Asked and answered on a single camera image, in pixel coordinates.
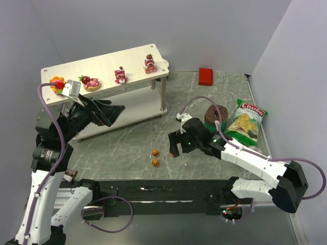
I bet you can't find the pink bear donut toy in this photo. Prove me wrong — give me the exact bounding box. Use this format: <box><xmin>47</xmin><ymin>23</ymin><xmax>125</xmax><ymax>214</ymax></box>
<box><xmin>79</xmin><ymin>75</ymin><xmax>101</xmax><ymax>92</ymax></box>

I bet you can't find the pink bear cupcake toy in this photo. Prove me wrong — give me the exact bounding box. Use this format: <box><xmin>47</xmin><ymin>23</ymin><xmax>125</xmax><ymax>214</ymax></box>
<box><xmin>114</xmin><ymin>66</ymin><xmax>128</xmax><ymax>84</ymax></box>

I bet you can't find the pink bear strawberry cake toy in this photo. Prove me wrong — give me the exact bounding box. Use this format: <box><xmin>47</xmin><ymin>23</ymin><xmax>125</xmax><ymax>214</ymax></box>
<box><xmin>143</xmin><ymin>54</ymin><xmax>157</xmax><ymax>74</ymax></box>

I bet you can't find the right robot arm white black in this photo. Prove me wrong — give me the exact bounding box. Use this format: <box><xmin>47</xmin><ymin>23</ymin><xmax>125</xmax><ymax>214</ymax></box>
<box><xmin>169</xmin><ymin>113</ymin><xmax>308</xmax><ymax>213</ymax></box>

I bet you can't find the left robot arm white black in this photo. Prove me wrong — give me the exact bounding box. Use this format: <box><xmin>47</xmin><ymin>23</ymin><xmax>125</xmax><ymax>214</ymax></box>
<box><xmin>6</xmin><ymin>95</ymin><xmax>126</xmax><ymax>244</ymax></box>

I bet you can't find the white two-tier shelf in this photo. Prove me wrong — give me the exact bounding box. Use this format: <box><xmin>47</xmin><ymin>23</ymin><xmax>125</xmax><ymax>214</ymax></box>
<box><xmin>40</xmin><ymin>44</ymin><xmax>169</xmax><ymax>141</ymax></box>

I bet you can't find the brown green wrapped roll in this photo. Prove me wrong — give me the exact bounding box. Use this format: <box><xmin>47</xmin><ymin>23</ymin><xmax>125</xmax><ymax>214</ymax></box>
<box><xmin>204</xmin><ymin>105</ymin><xmax>228</xmax><ymax>133</ymax></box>

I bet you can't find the orange bear toy top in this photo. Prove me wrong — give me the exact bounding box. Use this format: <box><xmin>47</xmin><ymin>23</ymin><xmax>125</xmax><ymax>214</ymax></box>
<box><xmin>152</xmin><ymin>149</ymin><xmax>159</xmax><ymax>156</ymax></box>

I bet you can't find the orange bear toy bottom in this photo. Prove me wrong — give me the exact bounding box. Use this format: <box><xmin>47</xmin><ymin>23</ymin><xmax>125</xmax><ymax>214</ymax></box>
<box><xmin>152</xmin><ymin>158</ymin><xmax>159</xmax><ymax>167</ymax></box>

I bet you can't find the green cassava chips bag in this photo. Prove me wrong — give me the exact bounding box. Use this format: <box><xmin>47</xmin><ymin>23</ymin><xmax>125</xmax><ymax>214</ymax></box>
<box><xmin>225</xmin><ymin>99</ymin><xmax>268</xmax><ymax>146</ymax></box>

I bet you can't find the red block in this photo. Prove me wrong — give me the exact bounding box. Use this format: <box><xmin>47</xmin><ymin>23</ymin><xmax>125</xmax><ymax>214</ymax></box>
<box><xmin>198</xmin><ymin>67</ymin><xmax>213</xmax><ymax>86</ymax></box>

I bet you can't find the brown jar with lid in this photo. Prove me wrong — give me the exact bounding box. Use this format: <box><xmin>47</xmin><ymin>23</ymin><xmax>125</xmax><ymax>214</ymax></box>
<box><xmin>249</xmin><ymin>146</ymin><xmax>262</xmax><ymax>154</ymax></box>

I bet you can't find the brown snack bar wrapper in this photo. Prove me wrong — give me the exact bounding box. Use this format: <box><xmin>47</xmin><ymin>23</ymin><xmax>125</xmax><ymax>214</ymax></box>
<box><xmin>63</xmin><ymin>169</ymin><xmax>78</xmax><ymax>183</ymax></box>

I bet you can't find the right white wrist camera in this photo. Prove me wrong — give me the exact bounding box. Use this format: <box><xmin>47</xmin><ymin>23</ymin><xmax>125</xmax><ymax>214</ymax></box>
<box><xmin>176</xmin><ymin>113</ymin><xmax>193</xmax><ymax>134</ymax></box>

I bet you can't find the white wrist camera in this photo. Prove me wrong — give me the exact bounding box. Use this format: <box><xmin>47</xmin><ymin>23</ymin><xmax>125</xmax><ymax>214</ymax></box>
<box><xmin>55</xmin><ymin>80</ymin><xmax>83</xmax><ymax>106</ymax></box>
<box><xmin>176</xmin><ymin>113</ymin><xmax>193</xmax><ymax>134</ymax></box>

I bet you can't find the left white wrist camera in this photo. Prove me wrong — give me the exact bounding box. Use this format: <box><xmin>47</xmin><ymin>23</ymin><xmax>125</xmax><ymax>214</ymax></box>
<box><xmin>55</xmin><ymin>80</ymin><xmax>83</xmax><ymax>106</ymax></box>

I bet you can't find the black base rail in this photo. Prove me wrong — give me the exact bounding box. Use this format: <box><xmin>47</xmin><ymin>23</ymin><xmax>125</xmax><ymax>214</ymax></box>
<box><xmin>58</xmin><ymin>179</ymin><xmax>256</xmax><ymax>218</ymax></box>

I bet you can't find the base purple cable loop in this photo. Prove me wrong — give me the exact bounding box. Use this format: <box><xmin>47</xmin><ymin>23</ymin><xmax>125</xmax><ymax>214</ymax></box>
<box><xmin>81</xmin><ymin>195</ymin><xmax>134</xmax><ymax>233</ymax></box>

